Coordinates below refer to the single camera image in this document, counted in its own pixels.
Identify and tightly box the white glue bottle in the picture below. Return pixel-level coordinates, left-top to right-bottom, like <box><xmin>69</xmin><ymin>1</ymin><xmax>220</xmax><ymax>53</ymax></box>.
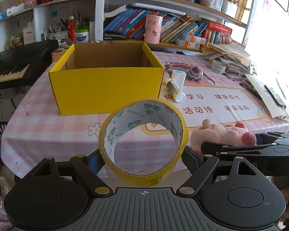
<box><xmin>166</xmin><ymin>79</ymin><xmax>186</xmax><ymax>103</ymax></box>

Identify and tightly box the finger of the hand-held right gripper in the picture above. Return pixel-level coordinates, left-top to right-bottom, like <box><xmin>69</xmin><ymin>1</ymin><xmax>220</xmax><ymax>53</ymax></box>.
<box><xmin>255</xmin><ymin>132</ymin><xmax>289</xmax><ymax>145</ymax></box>
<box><xmin>201</xmin><ymin>141</ymin><xmax>270</xmax><ymax>162</ymax></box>

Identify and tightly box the wooden chessboard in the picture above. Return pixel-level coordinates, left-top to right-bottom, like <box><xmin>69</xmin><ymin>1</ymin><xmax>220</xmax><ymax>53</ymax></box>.
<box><xmin>51</xmin><ymin>40</ymin><xmax>111</xmax><ymax>62</ymax></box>

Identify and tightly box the yellow tape roll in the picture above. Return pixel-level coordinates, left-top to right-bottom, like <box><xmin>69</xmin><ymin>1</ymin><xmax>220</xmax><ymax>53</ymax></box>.
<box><xmin>99</xmin><ymin>99</ymin><xmax>189</xmax><ymax>187</ymax></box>

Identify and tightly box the white charger block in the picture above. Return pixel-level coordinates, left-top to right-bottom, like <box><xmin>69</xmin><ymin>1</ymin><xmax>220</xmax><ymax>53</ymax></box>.
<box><xmin>171</xmin><ymin>70</ymin><xmax>186</xmax><ymax>87</ymax></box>

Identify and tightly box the small pink box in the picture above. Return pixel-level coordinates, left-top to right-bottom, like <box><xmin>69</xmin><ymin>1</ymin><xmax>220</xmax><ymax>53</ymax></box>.
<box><xmin>25</xmin><ymin>0</ymin><xmax>42</xmax><ymax>8</ymax></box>

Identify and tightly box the pink checked desktop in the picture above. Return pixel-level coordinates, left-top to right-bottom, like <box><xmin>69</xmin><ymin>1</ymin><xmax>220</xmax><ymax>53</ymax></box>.
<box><xmin>1</xmin><ymin>47</ymin><xmax>289</xmax><ymax>186</ymax></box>

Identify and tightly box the black stapler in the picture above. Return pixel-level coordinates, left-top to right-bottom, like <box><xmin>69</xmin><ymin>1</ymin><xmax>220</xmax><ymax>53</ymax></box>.
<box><xmin>103</xmin><ymin>34</ymin><xmax>127</xmax><ymax>41</ymax></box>

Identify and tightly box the row of slanted books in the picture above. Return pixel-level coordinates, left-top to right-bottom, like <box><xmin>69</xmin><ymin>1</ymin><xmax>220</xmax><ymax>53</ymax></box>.
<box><xmin>103</xmin><ymin>7</ymin><xmax>209</xmax><ymax>44</ymax></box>

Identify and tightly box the brass bowl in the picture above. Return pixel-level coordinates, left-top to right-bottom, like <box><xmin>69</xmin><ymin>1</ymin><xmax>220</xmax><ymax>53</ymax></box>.
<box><xmin>8</xmin><ymin>36</ymin><xmax>23</xmax><ymax>48</ymax></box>

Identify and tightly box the pink plush toy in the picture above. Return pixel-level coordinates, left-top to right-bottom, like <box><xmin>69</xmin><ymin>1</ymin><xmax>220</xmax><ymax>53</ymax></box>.
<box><xmin>191</xmin><ymin>119</ymin><xmax>257</xmax><ymax>156</ymax></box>

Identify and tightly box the white storage box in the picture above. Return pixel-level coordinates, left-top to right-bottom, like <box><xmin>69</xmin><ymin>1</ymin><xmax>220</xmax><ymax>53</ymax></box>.
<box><xmin>222</xmin><ymin>0</ymin><xmax>238</xmax><ymax>18</ymax></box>

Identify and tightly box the pink printed cup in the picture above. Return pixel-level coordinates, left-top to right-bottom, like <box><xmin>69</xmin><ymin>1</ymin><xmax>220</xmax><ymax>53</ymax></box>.
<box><xmin>144</xmin><ymin>14</ymin><xmax>164</xmax><ymax>44</ymax></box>

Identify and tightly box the pen holder with brushes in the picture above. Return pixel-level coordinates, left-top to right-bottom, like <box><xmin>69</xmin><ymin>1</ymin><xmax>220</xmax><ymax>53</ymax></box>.
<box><xmin>49</xmin><ymin>18</ymin><xmax>70</xmax><ymax>41</ymax></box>

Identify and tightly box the large white paper sheet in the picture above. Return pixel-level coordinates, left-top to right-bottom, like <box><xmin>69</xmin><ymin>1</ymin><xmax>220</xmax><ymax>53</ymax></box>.
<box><xmin>246</xmin><ymin>73</ymin><xmax>289</xmax><ymax>119</ymax></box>

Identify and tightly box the orange white carton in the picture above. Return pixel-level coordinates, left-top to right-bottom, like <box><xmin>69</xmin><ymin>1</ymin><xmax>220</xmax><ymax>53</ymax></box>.
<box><xmin>182</xmin><ymin>34</ymin><xmax>206</xmax><ymax>45</ymax></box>
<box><xmin>176</xmin><ymin>39</ymin><xmax>200</xmax><ymax>49</ymax></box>

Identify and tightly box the red tassel ornament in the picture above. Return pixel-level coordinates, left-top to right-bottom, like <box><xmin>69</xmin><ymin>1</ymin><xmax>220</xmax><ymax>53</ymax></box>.
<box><xmin>69</xmin><ymin>16</ymin><xmax>76</xmax><ymax>41</ymax></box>

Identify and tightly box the red flat box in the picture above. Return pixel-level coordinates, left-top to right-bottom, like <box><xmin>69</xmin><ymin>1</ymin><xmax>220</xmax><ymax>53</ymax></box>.
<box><xmin>208</xmin><ymin>21</ymin><xmax>233</xmax><ymax>36</ymax></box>

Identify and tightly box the white jar green lid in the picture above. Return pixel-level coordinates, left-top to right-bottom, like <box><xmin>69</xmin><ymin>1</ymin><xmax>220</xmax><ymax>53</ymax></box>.
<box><xmin>75</xmin><ymin>28</ymin><xmax>90</xmax><ymax>42</ymax></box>

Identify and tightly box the black pen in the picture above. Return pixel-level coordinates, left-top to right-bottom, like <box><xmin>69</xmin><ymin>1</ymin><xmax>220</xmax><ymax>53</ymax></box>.
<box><xmin>239</xmin><ymin>83</ymin><xmax>260</xmax><ymax>98</ymax></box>

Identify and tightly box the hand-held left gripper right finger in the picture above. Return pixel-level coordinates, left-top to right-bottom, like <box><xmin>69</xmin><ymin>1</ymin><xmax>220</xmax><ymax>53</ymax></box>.
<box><xmin>176</xmin><ymin>146</ymin><xmax>262</xmax><ymax>196</ymax></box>

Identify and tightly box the small toy car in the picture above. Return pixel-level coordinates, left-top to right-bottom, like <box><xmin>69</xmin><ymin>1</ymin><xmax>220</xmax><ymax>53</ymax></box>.
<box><xmin>186</xmin><ymin>67</ymin><xmax>206</xmax><ymax>81</ymax></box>

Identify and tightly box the yellow cardboard box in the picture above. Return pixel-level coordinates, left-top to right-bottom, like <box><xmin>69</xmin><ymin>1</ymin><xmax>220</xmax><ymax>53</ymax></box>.
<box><xmin>48</xmin><ymin>41</ymin><xmax>165</xmax><ymax>115</ymax></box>

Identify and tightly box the white bookshelf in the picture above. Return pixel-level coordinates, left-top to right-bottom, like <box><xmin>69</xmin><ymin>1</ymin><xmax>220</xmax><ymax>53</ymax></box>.
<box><xmin>0</xmin><ymin>0</ymin><xmax>260</xmax><ymax>53</ymax></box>

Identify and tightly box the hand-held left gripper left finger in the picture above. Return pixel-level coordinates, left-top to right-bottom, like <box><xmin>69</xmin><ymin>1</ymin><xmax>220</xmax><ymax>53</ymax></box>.
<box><xmin>29</xmin><ymin>149</ymin><xmax>113</xmax><ymax>196</ymax></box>

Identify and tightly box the grey tape roll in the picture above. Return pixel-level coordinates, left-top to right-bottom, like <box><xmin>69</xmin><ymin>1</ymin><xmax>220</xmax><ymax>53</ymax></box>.
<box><xmin>211</xmin><ymin>60</ymin><xmax>227</xmax><ymax>73</ymax></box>

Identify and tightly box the black electric keyboard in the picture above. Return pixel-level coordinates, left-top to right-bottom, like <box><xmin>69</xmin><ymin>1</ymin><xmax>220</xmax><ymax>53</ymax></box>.
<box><xmin>0</xmin><ymin>40</ymin><xmax>59</xmax><ymax>92</ymax></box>

